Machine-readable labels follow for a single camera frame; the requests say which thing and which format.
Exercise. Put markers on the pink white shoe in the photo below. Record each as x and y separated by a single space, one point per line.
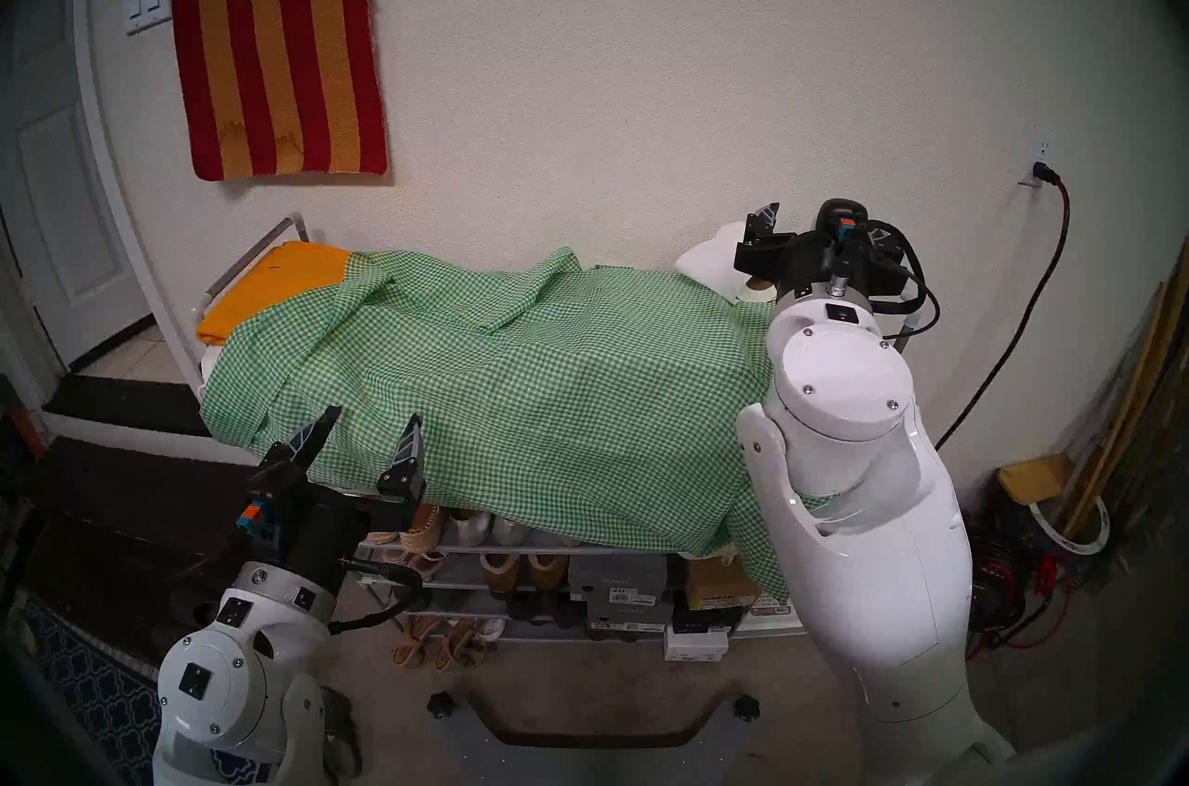
490 628

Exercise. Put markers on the dark floor sandal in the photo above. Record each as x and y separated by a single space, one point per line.
342 728

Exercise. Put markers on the grey shoe box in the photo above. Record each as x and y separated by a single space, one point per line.
613 575
632 617

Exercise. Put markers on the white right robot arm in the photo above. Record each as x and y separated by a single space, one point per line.
855 515

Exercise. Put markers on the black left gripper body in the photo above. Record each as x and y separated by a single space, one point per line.
311 538

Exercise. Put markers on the white paper roll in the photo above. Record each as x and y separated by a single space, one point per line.
711 264

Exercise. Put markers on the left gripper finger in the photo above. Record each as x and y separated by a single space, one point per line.
407 464
309 445

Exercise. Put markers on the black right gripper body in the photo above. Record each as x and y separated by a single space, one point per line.
808 264

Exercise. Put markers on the tan moccasin shoe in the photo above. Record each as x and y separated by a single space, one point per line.
423 529
385 538

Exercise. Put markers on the white wall outlet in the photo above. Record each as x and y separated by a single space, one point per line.
1042 143

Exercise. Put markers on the grey metal shoe rack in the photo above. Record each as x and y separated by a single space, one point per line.
299 222

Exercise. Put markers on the blue patterned rug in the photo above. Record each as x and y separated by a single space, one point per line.
93 691

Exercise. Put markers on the green checked cloth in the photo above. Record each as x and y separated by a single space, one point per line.
557 403

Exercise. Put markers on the black base knob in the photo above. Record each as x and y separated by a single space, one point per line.
441 704
746 707

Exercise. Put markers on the red orange striped wall hanging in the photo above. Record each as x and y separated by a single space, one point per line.
279 32

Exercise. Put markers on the white panel door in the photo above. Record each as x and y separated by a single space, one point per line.
65 218

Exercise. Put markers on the large white box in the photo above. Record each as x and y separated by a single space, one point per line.
771 619

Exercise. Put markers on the dark shoe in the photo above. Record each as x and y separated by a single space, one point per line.
543 608

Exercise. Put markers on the orange folded towel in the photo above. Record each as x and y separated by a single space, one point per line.
274 283

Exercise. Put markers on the brown cardboard box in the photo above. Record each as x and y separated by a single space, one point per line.
715 587

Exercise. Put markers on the yellow plastic dustpan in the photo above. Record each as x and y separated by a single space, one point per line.
1036 478

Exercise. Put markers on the wooden pole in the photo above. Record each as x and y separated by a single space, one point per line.
1129 385
1161 366

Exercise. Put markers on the grey robot base frame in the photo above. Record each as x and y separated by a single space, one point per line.
464 747

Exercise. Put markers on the tan suede boot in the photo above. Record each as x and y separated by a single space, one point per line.
500 572
546 571

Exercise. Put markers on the small white box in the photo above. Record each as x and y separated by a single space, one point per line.
695 645

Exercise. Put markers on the black shoe box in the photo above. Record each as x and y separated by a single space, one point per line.
701 619

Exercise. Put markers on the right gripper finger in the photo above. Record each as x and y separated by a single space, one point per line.
894 269
757 255

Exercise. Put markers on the silver shoe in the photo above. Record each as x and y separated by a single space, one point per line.
513 532
467 529

